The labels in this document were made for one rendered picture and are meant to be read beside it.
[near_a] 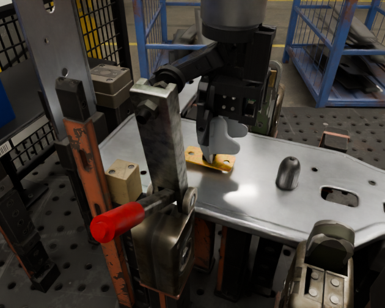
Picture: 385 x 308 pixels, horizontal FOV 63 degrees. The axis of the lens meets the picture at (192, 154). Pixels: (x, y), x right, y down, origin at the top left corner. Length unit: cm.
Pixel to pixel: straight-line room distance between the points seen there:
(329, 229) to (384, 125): 105
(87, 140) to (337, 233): 27
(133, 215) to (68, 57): 38
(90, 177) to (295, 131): 89
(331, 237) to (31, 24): 47
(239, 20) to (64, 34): 32
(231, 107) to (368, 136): 88
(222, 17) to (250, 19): 3
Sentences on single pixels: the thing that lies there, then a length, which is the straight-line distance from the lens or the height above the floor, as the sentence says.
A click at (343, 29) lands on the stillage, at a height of 70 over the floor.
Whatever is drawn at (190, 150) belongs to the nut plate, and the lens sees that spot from 53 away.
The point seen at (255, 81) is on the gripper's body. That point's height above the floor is 116.
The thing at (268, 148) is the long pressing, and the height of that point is 100.
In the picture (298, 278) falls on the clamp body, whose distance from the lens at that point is 32.
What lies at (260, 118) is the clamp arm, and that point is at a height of 101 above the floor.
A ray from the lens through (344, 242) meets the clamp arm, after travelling 32.
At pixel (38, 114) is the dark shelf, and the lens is 65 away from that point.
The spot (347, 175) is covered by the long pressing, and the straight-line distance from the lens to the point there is 55.
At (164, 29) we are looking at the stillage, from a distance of 346.
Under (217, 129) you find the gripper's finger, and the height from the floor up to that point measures 109.
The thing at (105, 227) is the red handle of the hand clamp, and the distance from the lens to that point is 25.
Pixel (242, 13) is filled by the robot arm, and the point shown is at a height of 124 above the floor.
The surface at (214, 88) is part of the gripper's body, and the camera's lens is 40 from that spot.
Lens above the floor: 134
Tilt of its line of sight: 39 degrees down
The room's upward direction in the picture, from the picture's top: straight up
